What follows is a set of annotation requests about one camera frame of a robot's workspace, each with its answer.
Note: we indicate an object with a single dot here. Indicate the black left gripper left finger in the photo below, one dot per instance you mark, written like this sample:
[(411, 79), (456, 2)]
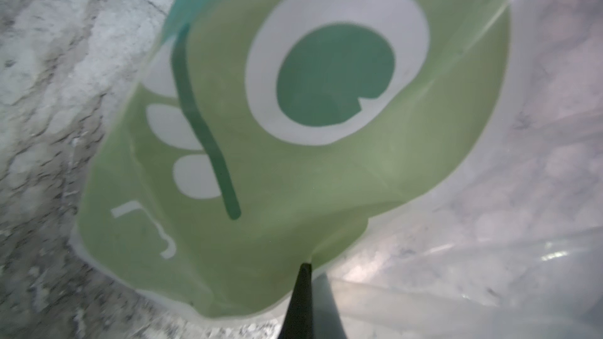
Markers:
[(298, 321)]

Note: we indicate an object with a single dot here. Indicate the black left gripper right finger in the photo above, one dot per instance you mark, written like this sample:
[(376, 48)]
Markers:
[(327, 323)]

